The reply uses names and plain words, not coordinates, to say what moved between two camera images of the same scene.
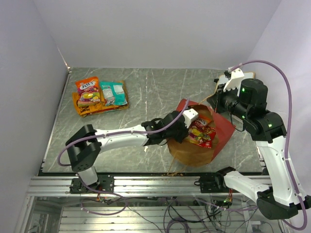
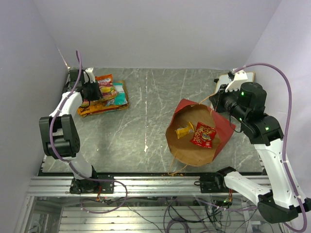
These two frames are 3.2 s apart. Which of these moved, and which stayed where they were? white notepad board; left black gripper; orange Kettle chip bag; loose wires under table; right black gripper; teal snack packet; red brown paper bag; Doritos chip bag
Moved: left black gripper; Doritos chip bag
Stayed: white notepad board; orange Kettle chip bag; teal snack packet; right black gripper; loose wires under table; red brown paper bag
